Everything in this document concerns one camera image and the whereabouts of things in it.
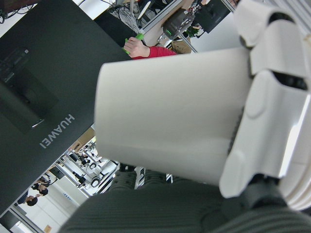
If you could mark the person's hand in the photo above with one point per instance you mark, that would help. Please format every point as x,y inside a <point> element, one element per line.
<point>137,48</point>

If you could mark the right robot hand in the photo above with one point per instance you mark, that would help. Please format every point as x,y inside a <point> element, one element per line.
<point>272,116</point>

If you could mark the green object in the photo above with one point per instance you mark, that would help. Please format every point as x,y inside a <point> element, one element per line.
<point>139,36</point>

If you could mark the white paper cup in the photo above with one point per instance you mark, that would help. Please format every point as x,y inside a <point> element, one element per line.
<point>170,109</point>

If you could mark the red sleeved forearm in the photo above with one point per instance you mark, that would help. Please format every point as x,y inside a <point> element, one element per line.
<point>160,51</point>

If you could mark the cardboard box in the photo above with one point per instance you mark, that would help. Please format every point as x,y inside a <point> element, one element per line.
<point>181,47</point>

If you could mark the grey device with green light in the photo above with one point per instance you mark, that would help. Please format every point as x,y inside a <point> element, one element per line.
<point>178,21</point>

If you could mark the green plant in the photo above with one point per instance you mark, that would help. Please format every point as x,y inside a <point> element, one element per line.
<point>194,31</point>

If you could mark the black Huawei monitor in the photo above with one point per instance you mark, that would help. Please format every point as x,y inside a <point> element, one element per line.
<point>60,60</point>

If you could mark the black background monitor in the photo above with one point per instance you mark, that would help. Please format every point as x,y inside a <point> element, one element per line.
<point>213,14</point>

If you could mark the person in dark clothes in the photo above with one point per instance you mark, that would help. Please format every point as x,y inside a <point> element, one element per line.
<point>31,201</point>
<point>41,189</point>

